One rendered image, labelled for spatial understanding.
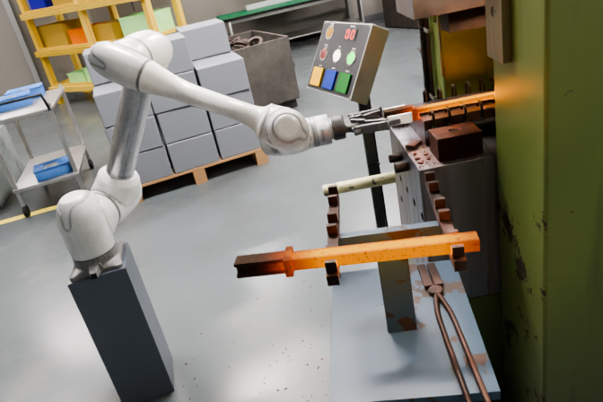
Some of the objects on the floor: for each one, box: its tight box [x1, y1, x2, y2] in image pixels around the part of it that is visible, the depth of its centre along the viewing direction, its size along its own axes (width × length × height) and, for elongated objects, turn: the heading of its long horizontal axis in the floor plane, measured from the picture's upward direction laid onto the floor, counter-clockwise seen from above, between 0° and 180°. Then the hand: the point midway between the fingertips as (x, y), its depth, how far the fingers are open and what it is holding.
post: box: [358, 101, 386, 228], centre depth 222 cm, size 4×4×108 cm
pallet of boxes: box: [83, 19, 269, 203], centre depth 402 cm, size 109×73×108 cm
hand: (398, 115), depth 150 cm, fingers open, 7 cm apart
